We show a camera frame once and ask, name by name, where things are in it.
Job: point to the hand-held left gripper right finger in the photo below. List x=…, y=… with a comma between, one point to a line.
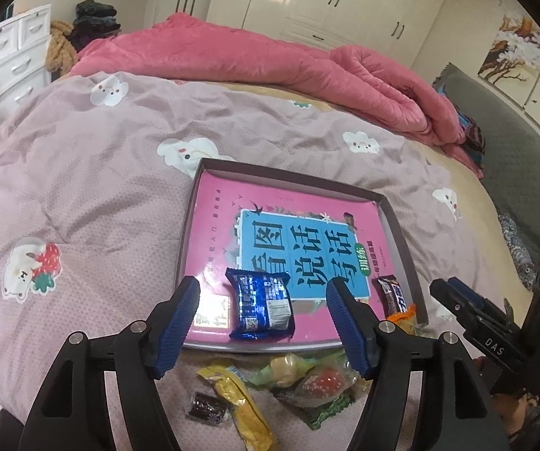
x=350, y=333

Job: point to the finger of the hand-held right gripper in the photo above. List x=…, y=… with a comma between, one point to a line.
x=472, y=298
x=453, y=307

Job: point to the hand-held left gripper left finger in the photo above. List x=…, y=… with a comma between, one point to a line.
x=176, y=333

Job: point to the orange snack packet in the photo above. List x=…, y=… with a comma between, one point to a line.
x=399, y=315

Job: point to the red candied fruit clear wrapper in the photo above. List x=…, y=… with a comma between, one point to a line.
x=321, y=383

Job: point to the blue foil snack packet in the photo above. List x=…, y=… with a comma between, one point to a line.
x=260, y=305

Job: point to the yellow snack packet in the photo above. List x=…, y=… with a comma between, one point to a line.
x=244, y=404

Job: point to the shallow grey cardboard box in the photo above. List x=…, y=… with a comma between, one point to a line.
x=394, y=225

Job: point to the brown chocolate bar packet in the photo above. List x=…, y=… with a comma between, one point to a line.
x=390, y=293

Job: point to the grey patterned pillow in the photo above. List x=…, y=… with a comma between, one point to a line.
x=519, y=249

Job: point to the pale candy light green wrapper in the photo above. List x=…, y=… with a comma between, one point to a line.
x=281, y=369

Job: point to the small dark wrapped candy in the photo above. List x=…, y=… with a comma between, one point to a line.
x=206, y=408

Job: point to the dark green snack packet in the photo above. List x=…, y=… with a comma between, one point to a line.
x=329, y=413

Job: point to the pink and blue book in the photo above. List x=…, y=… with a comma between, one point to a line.
x=232, y=206

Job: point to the grey padded headboard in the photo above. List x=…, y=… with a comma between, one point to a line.
x=509, y=150

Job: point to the colourful striped cloth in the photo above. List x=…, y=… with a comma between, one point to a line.
x=473, y=138

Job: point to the pink printed bedsheet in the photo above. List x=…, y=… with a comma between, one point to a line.
x=86, y=188

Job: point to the pink fleece blanket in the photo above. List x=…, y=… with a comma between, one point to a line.
x=251, y=56

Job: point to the brown fluffy cloth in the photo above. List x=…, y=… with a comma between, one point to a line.
x=61, y=49

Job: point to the white plastic drawer cabinet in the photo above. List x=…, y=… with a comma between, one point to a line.
x=11, y=65

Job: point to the pile of dark clothes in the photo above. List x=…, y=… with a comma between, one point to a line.
x=93, y=21

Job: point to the white wardrobe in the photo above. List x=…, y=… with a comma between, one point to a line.
x=326, y=0

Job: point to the tree wall painting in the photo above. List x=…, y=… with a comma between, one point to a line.
x=528, y=65

